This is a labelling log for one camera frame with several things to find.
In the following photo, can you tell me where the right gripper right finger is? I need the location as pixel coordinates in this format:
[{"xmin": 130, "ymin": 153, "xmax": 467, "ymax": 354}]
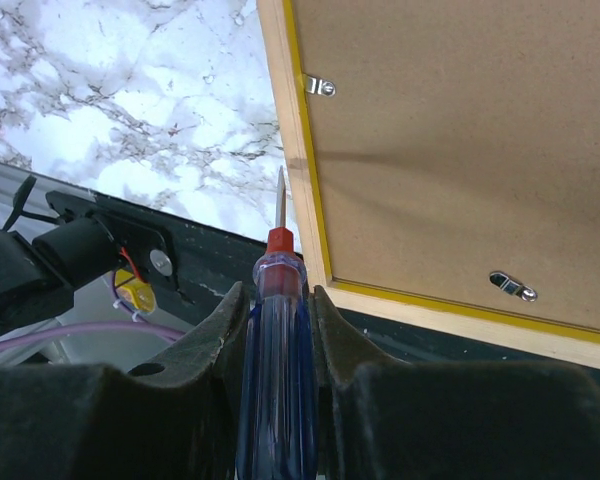
[{"xmin": 309, "ymin": 288, "xmax": 600, "ymax": 479}]

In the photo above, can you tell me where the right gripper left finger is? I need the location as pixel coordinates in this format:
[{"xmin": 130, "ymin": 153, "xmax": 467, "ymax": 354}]
[{"xmin": 0, "ymin": 284, "xmax": 249, "ymax": 479}]

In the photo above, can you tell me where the yellow picture frame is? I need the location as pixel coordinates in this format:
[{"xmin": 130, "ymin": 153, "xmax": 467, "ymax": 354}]
[{"xmin": 258, "ymin": 1, "xmax": 600, "ymax": 369}]

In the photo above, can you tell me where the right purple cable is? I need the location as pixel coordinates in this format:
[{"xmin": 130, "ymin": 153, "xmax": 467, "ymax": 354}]
[{"xmin": 0, "ymin": 269, "xmax": 186, "ymax": 359}]

